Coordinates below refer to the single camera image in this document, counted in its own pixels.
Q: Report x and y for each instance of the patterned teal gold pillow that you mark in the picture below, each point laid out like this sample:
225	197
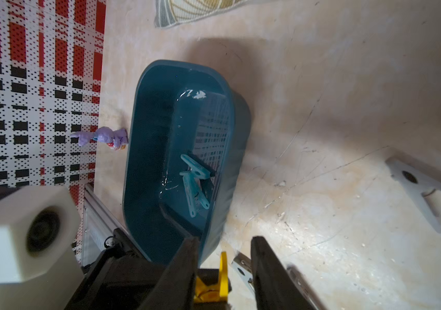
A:
170	13

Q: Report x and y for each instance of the teal clothespin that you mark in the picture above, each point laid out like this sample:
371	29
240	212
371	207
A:
197	169
194	194

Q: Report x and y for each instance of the grey clothespin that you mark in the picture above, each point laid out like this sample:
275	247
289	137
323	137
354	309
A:
418	186
243	266

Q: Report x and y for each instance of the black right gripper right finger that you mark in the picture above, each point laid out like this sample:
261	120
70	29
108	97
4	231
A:
274	288

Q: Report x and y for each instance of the yellow clothespin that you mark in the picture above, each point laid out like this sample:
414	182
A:
213	285

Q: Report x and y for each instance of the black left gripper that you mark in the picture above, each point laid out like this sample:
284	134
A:
120	278

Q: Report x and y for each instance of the dark teal storage box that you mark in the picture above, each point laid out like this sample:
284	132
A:
182	108

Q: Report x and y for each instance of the purple small toy figure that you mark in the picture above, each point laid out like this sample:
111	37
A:
115	139

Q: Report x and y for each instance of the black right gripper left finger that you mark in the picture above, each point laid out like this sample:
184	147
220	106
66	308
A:
176	287

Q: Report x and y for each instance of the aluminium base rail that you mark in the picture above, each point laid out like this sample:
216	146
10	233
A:
98	225

